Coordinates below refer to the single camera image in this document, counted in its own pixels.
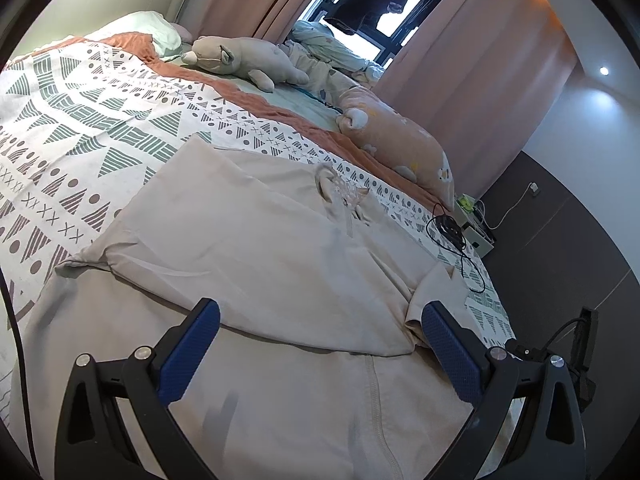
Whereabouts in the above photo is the cream bedside table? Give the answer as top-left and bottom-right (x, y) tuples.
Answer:
(454, 202), (496, 258)

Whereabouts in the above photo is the green item on nightstand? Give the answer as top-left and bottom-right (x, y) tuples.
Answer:
(457, 194), (476, 212)

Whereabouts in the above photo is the patterned white bedspread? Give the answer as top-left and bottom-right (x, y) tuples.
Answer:
(0, 32), (519, 430)

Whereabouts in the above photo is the orange cartoon pillow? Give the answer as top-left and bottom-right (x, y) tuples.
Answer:
(336, 87), (454, 210)

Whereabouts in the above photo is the right pink curtain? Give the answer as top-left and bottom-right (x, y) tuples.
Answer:
(374, 0), (577, 196)

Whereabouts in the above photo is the beige plush toy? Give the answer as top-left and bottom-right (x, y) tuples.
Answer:
(181, 36), (309, 93)

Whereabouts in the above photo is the crumpled light duvet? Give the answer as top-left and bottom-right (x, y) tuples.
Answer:
(279, 21), (384, 106)

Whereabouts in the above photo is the light green pillow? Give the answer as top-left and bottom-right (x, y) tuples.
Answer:
(86, 11), (182, 60)

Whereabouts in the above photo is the black charger with cable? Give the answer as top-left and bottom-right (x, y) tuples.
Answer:
(425, 203), (486, 295)

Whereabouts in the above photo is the white wall charger cable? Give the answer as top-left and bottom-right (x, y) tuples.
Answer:
(474, 181), (542, 231)

